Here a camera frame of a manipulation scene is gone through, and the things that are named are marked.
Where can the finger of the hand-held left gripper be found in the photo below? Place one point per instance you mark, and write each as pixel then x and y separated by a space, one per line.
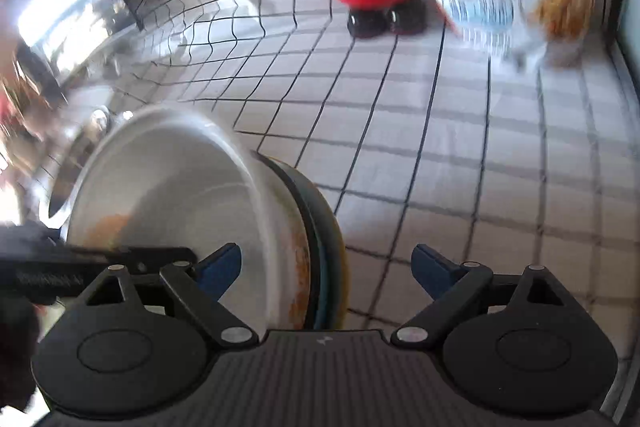
pixel 145 255

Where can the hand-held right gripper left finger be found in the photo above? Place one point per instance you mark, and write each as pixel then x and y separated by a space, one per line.
pixel 220 272

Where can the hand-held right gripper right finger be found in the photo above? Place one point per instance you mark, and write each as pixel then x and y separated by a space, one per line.
pixel 434 272

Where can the white enamel bowl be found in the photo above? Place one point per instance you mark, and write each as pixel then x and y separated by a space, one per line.
pixel 175 182

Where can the blue bowl with black rim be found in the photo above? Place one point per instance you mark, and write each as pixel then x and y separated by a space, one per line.
pixel 327 227

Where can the black checked white tablecloth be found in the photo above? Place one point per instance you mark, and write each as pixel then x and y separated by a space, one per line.
pixel 450 132

